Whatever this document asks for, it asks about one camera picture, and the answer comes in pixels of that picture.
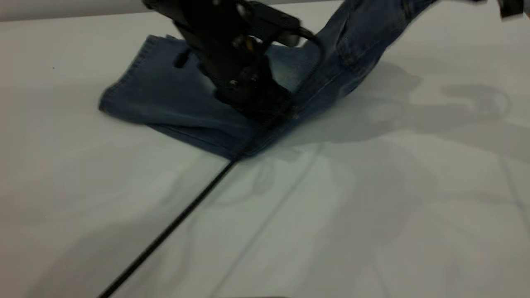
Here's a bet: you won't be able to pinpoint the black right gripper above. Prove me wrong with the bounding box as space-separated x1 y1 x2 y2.
499 0 525 19

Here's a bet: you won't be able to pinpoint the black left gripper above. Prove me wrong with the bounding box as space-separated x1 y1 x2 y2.
178 25 297 121

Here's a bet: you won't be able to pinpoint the blue faded denim pants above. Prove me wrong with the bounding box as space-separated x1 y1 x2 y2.
99 0 439 161

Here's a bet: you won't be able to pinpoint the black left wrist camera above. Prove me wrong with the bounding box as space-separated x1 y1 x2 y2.
238 2 303 47

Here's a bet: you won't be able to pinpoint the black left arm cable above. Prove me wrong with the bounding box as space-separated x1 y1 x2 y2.
97 27 323 298

